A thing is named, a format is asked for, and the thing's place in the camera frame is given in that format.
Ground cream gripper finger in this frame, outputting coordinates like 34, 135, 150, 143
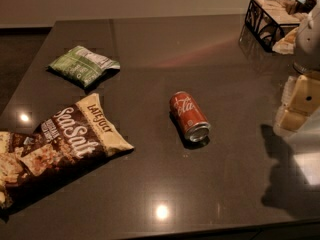
281, 76, 297, 106
275, 107, 307, 132

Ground red coke can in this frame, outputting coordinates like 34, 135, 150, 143
169, 91, 211, 142

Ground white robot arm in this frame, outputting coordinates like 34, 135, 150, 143
274, 0, 320, 135

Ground white napkins in basket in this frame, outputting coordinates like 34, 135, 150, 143
256, 0, 303, 54

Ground green chip bag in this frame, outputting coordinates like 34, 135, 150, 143
48, 46, 120, 89

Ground brown sea salt chip bag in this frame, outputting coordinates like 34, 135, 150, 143
0, 93, 133, 209

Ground black wire napkin basket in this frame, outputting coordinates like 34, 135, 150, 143
245, 0, 300, 52

